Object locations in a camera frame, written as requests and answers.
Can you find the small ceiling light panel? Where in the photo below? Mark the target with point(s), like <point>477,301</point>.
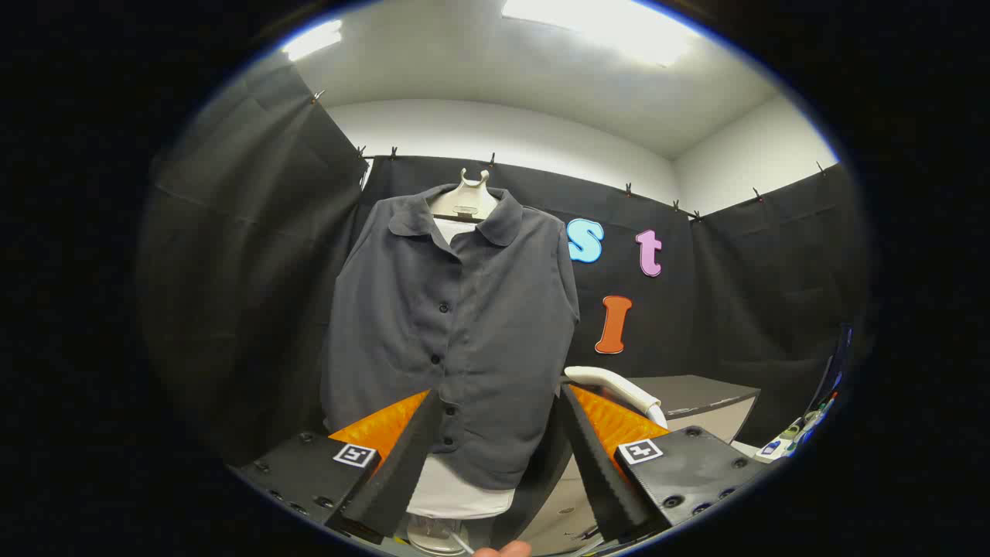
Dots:
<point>313,40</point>

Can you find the grey cabinet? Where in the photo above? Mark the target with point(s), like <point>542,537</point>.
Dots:
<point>696,391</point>

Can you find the black backdrop cloth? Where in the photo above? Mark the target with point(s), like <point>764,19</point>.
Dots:
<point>735,294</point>

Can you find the cluttered white side table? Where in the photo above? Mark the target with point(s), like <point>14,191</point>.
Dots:
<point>781,445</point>

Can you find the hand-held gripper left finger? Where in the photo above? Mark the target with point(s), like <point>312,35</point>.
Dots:
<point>402,472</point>

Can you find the dark grey button shirt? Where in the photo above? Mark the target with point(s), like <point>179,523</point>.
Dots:
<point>503,325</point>

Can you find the large ceiling light panel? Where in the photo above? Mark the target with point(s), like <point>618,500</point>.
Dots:
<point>611,27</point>

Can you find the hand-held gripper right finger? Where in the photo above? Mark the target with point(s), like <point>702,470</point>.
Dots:
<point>603,472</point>

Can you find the dark laptop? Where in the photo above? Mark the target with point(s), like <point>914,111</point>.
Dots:
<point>839,363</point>

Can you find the row of backdrop clips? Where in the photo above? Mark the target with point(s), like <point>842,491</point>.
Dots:
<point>628,189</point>

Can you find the white garment form stand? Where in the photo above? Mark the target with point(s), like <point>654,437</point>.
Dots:
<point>464,197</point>

